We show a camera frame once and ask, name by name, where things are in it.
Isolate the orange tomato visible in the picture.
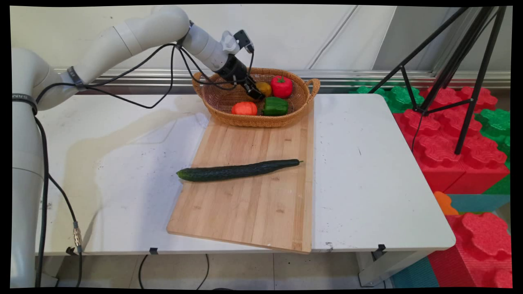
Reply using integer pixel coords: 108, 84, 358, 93
231, 101, 259, 116

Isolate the woven wicker basket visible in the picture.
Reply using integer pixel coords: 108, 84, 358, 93
192, 67, 321, 128

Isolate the black cable with metal connector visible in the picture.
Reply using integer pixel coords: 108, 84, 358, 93
34, 116, 83, 288

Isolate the green toy bell pepper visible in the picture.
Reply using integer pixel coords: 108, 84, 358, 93
262, 96, 289, 117

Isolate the teal foam floor mat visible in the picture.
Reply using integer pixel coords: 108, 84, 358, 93
391, 256, 440, 289

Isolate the wooden cutting board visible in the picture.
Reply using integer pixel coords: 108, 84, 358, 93
166, 100, 315, 254

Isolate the white table leg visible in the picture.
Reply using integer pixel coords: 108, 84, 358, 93
355, 249, 430, 287

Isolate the green foam block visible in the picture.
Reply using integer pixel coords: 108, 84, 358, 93
474, 108, 511, 170
349, 85, 425, 114

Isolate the long dark green cucumber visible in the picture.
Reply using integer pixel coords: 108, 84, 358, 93
177, 159, 304, 183

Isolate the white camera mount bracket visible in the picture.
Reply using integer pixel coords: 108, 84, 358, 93
220, 30, 240, 54

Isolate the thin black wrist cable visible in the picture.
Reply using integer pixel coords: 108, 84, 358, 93
36, 42, 255, 109

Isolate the aluminium wall rail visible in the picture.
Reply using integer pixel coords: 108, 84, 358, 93
53, 68, 511, 89

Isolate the black camera tripod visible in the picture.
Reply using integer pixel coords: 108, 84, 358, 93
368, 6, 508, 156

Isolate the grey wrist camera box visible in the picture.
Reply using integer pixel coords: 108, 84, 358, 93
233, 29, 255, 54

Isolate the red toy bell pepper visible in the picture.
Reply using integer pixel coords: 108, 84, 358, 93
270, 76, 294, 99

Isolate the black cable under table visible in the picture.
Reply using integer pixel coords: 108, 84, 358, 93
138, 254, 210, 290

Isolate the large red foam block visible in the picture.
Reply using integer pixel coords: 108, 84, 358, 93
391, 86, 511, 195

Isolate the orange foam block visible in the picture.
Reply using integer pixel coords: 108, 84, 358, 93
434, 191, 459, 216

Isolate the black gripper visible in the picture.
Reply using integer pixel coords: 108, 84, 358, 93
215, 54, 265, 101

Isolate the teal foam block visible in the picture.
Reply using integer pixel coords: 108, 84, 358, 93
447, 194, 511, 214

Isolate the black velcro arm strap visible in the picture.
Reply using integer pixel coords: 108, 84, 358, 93
11, 93, 38, 116
67, 66, 87, 91

